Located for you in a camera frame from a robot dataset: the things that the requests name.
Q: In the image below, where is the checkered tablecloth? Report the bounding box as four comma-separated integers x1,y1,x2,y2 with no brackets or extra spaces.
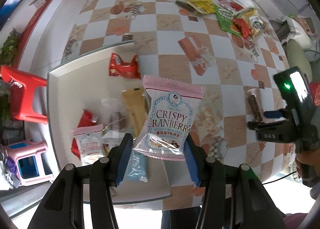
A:
60,0,298,211

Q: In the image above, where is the yellow snack packet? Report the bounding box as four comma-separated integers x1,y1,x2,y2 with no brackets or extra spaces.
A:
185,0,216,14

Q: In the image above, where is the red plastic stool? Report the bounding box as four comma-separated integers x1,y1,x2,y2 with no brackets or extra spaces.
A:
1,65,48,124

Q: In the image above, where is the orange red snack packet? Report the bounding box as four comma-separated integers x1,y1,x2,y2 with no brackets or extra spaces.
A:
233,18,251,39

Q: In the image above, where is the gold snack packet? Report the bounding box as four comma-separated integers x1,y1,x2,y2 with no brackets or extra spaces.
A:
122,88,147,138

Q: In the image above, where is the person's right hand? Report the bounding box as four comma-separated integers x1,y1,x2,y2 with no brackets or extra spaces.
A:
295,147,319,188

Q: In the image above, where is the pink cranberry snack packet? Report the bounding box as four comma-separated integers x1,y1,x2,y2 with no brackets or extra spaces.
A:
72,124,104,166

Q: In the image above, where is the clear chocolate snack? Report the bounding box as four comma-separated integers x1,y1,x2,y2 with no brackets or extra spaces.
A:
101,98,127,147

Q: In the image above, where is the white yellow snack bag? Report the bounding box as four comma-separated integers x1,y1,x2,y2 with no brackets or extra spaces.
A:
235,7,267,39

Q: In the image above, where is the grey sofa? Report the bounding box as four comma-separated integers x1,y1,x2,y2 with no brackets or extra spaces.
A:
253,0,319,63

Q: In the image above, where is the red torn snack packet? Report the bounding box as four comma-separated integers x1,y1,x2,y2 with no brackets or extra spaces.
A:
108,53,140,79

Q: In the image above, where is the green snack packet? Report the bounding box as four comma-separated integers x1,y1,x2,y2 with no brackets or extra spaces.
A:
214,5,241,37

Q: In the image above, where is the light blue snack packet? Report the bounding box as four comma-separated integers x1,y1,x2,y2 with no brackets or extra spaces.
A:
124,150,148,182

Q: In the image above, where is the potted green plant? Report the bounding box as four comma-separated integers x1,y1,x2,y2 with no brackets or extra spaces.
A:
0,28,22,65

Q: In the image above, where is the pink plastic stool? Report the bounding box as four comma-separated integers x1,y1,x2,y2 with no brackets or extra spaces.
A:
3,140,54,186

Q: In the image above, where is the dark green snack bar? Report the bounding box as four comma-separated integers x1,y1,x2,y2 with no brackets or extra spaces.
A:
175,0,198,15

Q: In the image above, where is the brown chocolate bar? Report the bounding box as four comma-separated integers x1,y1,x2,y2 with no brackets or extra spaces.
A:
247,94,263,122

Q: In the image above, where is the long red snack packet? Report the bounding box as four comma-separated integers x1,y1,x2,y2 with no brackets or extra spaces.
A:
70,109,99,159

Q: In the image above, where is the white tray green rim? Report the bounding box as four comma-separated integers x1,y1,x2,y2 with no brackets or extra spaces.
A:
46,40,173,205

